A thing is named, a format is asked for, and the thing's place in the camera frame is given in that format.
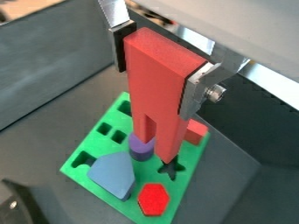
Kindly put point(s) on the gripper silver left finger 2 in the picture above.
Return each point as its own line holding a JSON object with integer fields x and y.
{"x": 120, "y": 27}

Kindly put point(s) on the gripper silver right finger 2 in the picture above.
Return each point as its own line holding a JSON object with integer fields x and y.
{"x": 201, "y": 84}

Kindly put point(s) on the red double-square block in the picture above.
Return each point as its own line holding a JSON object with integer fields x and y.
{"x": 157, "y": 65}

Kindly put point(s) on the red rounded rectangular block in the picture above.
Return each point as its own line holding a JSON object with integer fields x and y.
{"x": 195, "y": 133}

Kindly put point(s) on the purple cylinder block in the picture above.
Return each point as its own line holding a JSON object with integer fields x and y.
{"x": 140, "y": 150}

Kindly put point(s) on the light blue pentagon block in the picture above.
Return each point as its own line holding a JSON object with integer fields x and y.
{"x": 112, "y": 173}

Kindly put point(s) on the red hexagon block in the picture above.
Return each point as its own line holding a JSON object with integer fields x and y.
{"x": 152, "y": 199}

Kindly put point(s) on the black curved holder stand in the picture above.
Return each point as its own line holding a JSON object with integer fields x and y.
{"x": 18, "y": 208}

